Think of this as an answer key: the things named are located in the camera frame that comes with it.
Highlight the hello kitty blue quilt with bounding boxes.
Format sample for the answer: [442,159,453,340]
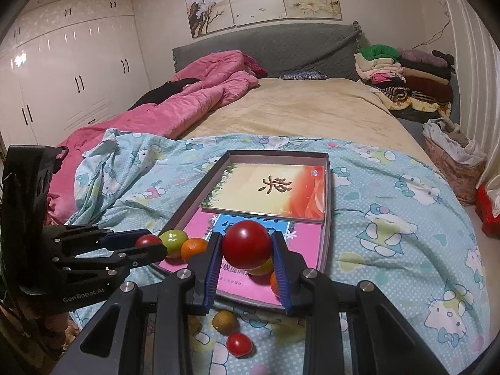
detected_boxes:
[69,129,490,374]

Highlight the black garment on bed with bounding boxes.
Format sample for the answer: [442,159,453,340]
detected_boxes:
[129,78,199,111]

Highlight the pink quilted blanket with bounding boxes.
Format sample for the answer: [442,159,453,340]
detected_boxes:
[45,50,267,224]

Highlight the red tomato on quilt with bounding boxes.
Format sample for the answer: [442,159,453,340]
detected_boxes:
[226,333,253,358]

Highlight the blue patterned pillow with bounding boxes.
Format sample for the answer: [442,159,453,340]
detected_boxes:
[279,70,328,80]

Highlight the green jujube fruit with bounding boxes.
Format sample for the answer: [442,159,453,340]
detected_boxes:
[159,229,188,259]

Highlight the cream satin curtain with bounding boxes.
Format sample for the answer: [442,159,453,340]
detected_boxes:
[445,0,500,204]

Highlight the red bag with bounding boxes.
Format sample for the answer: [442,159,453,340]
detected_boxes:
[475,185,500,237]

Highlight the grey shallow box tray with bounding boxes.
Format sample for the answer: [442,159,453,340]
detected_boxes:
[152,149,333,313]

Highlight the grey headboard cover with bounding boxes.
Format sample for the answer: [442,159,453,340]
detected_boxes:
[173,22,363,80]

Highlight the brownish small fruit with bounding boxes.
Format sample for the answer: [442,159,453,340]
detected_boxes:
[212,310,239,336]

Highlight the orange tangerine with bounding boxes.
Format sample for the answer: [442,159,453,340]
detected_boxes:
[181,238,208,263]
[269,272,279,296]

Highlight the large red tomato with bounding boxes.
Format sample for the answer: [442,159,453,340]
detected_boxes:
[221,220,273,270]

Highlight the pink blue workbook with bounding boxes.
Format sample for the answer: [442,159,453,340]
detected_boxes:
[164,207,328,310]

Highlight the white wardrobe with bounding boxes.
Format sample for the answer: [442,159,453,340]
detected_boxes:
[1,0,150,146]

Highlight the beige bed blanket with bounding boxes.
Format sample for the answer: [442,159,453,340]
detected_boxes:
[182,78,432,165]

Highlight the stack of folded clothes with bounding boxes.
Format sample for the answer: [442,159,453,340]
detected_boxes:
[354,45,455,124]

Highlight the yellow orange book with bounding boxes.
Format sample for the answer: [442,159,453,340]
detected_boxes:
[201,162,325,221]

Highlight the small red cherry tomato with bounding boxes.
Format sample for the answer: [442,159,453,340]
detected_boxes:
[135,234,163,247]

